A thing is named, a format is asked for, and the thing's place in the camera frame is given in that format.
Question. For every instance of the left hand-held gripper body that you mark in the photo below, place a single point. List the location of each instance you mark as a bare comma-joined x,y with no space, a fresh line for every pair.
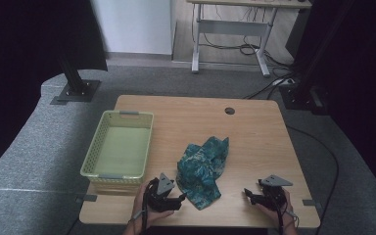
156,199

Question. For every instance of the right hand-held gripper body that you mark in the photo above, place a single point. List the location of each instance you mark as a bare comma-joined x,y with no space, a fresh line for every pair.
274,197

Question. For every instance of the teal floral shirt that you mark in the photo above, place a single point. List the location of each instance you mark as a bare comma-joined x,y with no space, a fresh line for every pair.
202,166

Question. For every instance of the green plastic basket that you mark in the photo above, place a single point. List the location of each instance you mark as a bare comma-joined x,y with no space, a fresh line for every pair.
120,150

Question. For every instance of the person's left hand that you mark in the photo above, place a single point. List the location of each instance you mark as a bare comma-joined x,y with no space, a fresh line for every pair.
153,216

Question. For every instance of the person's right hand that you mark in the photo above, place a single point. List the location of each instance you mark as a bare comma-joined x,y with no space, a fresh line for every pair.
274,215

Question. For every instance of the white power strip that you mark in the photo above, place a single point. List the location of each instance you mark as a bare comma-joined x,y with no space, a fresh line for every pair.
284,81

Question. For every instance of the black curtain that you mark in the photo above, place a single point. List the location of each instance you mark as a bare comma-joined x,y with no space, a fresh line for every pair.
19,49
365,81

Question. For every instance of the white-framed wooden desk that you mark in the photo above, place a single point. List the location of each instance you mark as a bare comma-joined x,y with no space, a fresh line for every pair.
231,27

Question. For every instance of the grey table bracket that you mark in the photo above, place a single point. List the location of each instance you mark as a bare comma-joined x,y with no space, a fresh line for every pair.
89,197
309,202

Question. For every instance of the black metal stand with base plate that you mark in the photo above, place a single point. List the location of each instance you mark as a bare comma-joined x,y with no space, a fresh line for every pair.
297,98
76,89

